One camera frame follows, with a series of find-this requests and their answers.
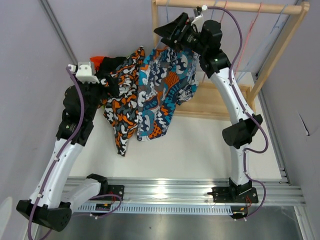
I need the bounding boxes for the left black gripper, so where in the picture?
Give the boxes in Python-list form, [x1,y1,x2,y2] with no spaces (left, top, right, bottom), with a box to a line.
[71,73,119,121]

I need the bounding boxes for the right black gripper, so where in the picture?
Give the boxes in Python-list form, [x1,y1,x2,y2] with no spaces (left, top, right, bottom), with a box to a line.
[154,12,207,56]

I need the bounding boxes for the black shorts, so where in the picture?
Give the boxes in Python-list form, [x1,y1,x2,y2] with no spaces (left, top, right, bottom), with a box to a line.
[95,56,127,80]

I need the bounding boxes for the orange patterned camo shorts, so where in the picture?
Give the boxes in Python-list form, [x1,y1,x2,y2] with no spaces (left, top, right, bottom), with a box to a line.
[102,45,146,157]

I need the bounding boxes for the blue patterned shorts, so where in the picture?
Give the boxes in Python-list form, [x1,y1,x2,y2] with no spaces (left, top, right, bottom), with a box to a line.
[136,47,199,142]

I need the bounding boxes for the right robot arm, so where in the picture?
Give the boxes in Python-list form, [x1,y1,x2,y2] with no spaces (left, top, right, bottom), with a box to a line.
[154,12,263,204]

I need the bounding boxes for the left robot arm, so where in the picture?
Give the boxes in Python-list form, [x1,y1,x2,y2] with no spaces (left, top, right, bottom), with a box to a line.
[16,72,123,239]

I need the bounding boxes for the wooden clothes rack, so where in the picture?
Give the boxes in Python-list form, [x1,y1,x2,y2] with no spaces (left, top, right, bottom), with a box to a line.
[151,0,310,121]

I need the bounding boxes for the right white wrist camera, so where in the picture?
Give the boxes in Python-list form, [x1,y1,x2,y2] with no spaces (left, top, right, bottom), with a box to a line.
[191,4,208,28]

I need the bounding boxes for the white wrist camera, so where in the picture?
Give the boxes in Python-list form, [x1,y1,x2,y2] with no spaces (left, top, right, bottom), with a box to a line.
[191,4,208,28]
[67,61,100,84]

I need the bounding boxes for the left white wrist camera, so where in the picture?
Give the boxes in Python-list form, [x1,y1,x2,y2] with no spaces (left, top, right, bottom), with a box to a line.
[67,61,100,84]

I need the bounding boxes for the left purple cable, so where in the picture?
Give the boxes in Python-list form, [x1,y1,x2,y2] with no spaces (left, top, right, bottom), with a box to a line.
[27,65,123,240]

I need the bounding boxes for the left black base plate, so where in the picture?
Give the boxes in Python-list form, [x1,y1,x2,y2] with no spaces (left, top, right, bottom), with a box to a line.
[99,184,125,202]

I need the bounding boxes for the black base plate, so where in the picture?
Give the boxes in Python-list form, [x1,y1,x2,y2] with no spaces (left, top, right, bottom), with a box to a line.
[207,186,259,204]
[99,184,125,202]

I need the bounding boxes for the slotted cable duct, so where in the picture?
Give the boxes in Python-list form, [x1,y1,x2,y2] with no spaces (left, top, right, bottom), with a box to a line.
[75,202,246,217]

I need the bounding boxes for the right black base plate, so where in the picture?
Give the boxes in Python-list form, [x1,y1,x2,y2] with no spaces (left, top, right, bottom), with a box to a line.
[207,186,259,204]

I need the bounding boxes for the aluminium mounting rail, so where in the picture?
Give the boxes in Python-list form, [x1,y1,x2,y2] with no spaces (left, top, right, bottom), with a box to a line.
[108,177,306,207]

